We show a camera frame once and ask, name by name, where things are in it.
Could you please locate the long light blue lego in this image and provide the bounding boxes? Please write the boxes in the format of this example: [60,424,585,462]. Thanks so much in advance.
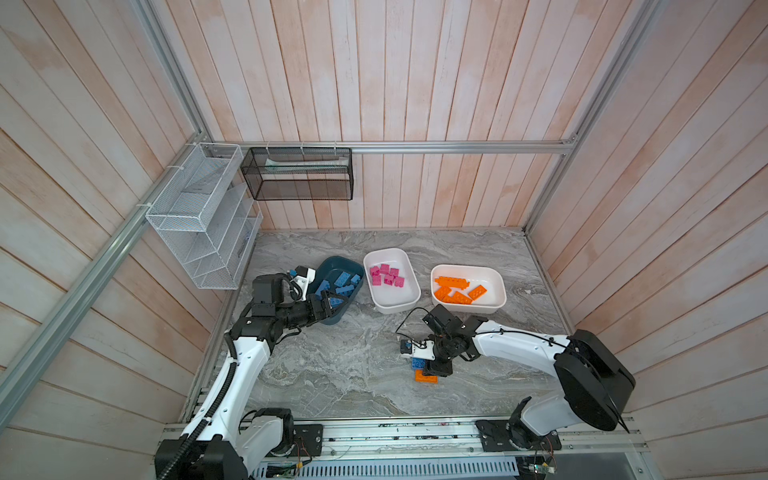
[316,280,330,295]

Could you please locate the blue lego double brick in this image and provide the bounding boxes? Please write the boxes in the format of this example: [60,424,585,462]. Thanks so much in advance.
[335,285,356,297]

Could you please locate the orange lego bottom plate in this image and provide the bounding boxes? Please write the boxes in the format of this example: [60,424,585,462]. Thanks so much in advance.
[414,369,439,384]

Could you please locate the orange lego plate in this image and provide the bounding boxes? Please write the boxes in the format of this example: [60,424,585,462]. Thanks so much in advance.
[434,286,452,302]
[468,285,487,301]
[414,369,439,384]

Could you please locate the long orange technic lego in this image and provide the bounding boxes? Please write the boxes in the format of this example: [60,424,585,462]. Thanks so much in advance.
[435,276,470,290]

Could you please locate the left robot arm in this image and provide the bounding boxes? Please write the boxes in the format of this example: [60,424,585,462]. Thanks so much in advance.
[154,267,350,479]

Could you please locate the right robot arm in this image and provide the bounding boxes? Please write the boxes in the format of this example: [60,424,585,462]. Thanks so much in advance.
[401,305,636,451]

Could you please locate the dark teal plastic bin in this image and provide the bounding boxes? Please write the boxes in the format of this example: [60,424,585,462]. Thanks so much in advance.
[308,256,365,325]

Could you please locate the right white plastic bin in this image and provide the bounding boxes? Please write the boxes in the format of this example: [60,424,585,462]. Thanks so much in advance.
[430,264,507,314]

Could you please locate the white plastic bin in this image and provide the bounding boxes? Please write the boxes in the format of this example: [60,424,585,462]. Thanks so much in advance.
[430,264,507,314]
[363,248,421,314]

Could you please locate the middle white plastic bin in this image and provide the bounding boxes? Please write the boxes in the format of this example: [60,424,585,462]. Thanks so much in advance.
[363,248,421,314]

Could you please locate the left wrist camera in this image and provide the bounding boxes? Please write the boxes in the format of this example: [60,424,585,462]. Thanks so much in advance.
[288,266,316,301]

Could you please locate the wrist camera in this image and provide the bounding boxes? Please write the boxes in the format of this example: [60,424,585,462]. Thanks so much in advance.
[400,339,435,361]
[288,266,316,301]

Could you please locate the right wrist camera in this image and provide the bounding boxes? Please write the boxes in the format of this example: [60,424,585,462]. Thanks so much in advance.
[400,339,435,361]

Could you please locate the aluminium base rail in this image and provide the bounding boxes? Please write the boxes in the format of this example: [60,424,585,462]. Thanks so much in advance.
[149,415,649,480]

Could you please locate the black wire mesh basket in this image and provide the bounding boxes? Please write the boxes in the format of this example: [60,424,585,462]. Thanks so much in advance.
[240,146,355,202]

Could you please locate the white wire mesh shelf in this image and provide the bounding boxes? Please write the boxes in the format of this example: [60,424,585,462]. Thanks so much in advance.
[146,143,262,290]

